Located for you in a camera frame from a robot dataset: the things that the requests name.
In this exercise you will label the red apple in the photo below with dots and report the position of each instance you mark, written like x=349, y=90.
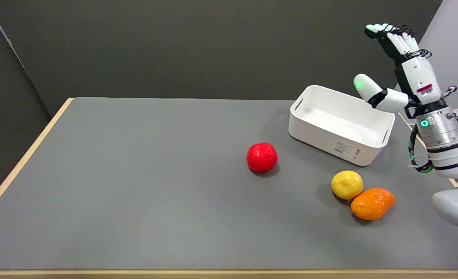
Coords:
x=262, y=157

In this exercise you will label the orange mango fruit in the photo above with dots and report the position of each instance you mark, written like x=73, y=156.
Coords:
x=372, y=203

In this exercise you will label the white plastic storage bin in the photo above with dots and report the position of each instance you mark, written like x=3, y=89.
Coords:
x=341, y=124

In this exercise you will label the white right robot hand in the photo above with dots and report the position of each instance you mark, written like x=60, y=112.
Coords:
x=417, y=75

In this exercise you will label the yellow lemon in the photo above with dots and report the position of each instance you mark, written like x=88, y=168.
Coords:
x=346, y=185

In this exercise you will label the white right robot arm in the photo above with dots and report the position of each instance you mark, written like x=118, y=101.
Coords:
x=446, y=147

